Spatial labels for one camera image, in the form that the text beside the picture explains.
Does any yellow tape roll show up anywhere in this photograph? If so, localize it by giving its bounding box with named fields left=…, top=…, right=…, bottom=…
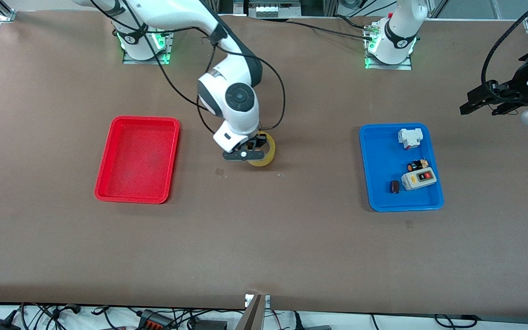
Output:
left=247, top=132, right=276, bottom=167

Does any white circuit breaker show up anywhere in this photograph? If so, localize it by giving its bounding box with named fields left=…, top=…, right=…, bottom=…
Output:
left=397, top=128, right=424, bottom=150

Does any red plastic tray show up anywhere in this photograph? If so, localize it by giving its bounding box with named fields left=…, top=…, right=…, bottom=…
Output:
left=94, top=115, right=181, bottom=204

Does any blue plastic tray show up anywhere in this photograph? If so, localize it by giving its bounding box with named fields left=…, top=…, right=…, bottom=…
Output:
left=359, top=123, right=444, bottom=213

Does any grey power strip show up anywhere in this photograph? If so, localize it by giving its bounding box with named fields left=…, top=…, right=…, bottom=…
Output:
left=245, top=0, right=302, bottom=19

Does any black orange power strip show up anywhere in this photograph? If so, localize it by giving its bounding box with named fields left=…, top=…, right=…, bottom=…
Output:
left=137, top=310, right=175, bottom=330

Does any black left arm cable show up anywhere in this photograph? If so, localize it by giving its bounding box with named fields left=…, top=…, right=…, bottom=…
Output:
left=481, top=0, right=528, bottom=99

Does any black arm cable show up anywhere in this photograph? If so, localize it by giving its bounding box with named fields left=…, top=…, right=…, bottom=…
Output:
left=481, top=0, right=528, bottom=99
left=88, top=0, right=286, bottom=136

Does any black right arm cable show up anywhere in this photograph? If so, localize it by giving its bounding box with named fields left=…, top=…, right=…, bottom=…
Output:
left=88, top=0, right=286, bottom=136

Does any grey on-off switch box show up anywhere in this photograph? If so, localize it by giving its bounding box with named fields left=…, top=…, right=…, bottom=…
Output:
left=401, top=168, right=438, bottom=191

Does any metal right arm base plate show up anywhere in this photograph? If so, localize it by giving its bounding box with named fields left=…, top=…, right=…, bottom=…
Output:
left=122, top=27, right=175, bottom=65

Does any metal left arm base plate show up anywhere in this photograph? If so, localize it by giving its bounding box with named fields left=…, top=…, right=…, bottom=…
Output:
left=364, top=21, right=413, bottom=71

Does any long black table cable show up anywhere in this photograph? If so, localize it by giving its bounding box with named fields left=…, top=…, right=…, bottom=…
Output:
left=286, top=20, right=374, bottom=41

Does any short black table cable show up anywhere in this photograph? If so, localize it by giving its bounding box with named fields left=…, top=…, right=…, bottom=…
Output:
left=335, top=14, right=374, bottom=30

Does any aluminium camera post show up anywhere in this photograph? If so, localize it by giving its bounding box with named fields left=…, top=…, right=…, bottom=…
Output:
left=234, top=294, right=271, bottom=330

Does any looped black floor cable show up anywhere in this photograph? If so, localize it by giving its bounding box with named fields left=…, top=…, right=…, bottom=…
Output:
left=434, top=313, right=478, bottom=329

